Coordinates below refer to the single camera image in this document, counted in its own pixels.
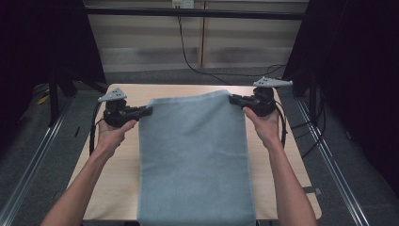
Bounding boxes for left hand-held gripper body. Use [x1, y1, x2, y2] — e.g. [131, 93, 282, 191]
[97, 88, 139, 129]

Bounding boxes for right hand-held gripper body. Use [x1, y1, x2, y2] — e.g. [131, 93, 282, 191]
[247, 75, 294, 118]

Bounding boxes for light blue towel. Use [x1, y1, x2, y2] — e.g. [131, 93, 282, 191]
[136, 89, 257, 226]

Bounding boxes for person's left hand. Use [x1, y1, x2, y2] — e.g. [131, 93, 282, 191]
[95, 119, 138, 158]

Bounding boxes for person's right hand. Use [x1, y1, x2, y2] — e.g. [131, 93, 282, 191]
[242, 105, 282, 150]

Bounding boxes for yellow floor item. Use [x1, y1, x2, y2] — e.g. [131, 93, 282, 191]
[36, 93, 52, 106]

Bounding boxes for black horizontal bar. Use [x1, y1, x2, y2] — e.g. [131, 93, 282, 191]
[84, 7, 311, 22]

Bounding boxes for dark curtain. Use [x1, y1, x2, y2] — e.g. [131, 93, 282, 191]
[272, 0, 399, 197]
[0, 0, 108, 154]

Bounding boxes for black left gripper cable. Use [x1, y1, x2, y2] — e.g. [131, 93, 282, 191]
[88, 101, 108, 157]

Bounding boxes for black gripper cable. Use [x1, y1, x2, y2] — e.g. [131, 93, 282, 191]
[273, 99, 289, 149]
[88, 101, 108, 157]

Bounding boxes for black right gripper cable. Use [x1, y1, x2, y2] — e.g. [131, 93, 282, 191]
[273, 99, 289, 149]

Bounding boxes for black floor cables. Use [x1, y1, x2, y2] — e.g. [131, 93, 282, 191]
[290, 89, 327, 159]

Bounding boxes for black stand post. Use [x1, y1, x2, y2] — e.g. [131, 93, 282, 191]
[47, 72, 61, 128]

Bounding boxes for black wall cable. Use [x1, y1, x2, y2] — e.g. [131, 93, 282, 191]
[176, 6, 287, 87]

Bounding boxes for metal floor rail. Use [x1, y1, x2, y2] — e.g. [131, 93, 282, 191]
[0, 93, 77, 226]
[295, 98, 372, 226]

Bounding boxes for white wall outlet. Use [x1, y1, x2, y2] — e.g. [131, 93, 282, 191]
[171, 0, 196, 9]

